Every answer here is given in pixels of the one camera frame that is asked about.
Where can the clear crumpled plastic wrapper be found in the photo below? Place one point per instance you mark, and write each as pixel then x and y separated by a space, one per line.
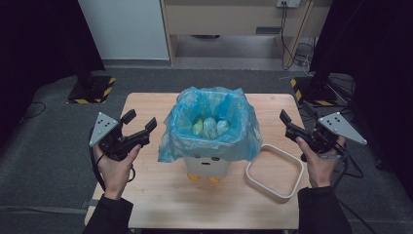
pixel 209 128
pixel 222 127

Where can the white cabinet panel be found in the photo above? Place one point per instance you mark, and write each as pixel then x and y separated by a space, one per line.
pixel 125 29

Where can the black striped stand base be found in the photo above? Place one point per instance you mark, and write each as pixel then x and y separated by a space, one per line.
pixel 313 94
pixel 94 91

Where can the white wall socket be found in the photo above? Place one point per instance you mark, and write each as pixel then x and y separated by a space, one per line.
pixel 289 3

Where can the white trash bin with face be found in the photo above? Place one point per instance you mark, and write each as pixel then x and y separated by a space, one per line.
pixel 207 169

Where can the grey desk label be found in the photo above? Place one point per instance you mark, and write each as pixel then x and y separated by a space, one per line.
pixel 268 30

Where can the black curtain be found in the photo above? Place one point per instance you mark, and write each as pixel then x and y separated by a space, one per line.
pixel 39 48
pixel 380 65

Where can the person's right hand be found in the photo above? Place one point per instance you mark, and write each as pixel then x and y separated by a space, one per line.
pixel 321 169

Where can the blue plastic trash bag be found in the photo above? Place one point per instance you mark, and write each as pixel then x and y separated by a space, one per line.
pixel 181 143

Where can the green crumpled wrapper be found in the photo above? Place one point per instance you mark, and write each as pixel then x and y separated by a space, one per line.
pixel 198 127

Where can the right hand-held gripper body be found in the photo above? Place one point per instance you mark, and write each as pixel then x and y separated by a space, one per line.
pixel 341 128

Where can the grey tape strip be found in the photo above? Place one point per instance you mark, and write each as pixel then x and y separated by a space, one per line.
pixel 87 203

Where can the person's left hand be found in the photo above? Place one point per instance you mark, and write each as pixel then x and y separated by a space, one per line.
pixel 113 175

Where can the light wooden desk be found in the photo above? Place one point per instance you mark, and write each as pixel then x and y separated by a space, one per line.
pixel 227 19

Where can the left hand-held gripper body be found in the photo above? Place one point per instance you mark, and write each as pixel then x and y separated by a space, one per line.
pixel 104 127

